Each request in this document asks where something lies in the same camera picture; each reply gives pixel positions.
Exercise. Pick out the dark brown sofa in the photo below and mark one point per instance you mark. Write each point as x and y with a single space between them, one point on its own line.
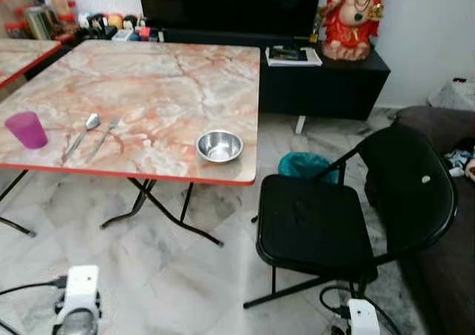
445 246

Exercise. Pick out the black folding chair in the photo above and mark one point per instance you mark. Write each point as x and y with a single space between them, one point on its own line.
319 223

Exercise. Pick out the small stuffed toy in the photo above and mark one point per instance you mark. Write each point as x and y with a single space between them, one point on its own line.
460 164

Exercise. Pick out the black folding table legs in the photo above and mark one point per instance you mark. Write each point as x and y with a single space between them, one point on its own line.
176 212

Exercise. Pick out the bin with teal bag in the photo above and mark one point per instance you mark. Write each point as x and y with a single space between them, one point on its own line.
304 166

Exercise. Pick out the steel fork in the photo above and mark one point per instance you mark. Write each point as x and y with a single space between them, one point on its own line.
102 140

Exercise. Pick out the purple plastic cup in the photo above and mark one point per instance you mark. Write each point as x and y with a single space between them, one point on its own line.
27 131

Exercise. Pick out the steel spoon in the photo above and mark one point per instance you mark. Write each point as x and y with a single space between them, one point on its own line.
90 121

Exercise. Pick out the white lace cover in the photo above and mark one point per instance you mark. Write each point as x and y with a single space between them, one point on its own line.
454 97

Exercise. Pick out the small steel bowl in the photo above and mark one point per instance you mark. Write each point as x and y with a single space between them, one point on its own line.
220 147

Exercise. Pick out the black low cabinet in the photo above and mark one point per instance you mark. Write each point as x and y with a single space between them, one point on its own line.
326 84

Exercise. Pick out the stack of booklets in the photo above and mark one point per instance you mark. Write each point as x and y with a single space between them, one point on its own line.
293 56

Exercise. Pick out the small white box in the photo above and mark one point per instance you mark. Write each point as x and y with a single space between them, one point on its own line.
122 35

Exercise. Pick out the steel canister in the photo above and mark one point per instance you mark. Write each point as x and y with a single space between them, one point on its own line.
41 23

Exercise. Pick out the red laughing buddha statue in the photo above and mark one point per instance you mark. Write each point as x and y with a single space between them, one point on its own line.
352 23

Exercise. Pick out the black flat television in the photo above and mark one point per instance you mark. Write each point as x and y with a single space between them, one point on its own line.
230 4

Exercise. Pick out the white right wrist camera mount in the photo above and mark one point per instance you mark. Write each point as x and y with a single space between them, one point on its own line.
364 318

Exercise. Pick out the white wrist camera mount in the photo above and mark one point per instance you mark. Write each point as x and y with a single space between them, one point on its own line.
80 290
364 318

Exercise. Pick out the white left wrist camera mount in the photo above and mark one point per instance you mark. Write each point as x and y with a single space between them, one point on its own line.
80 290

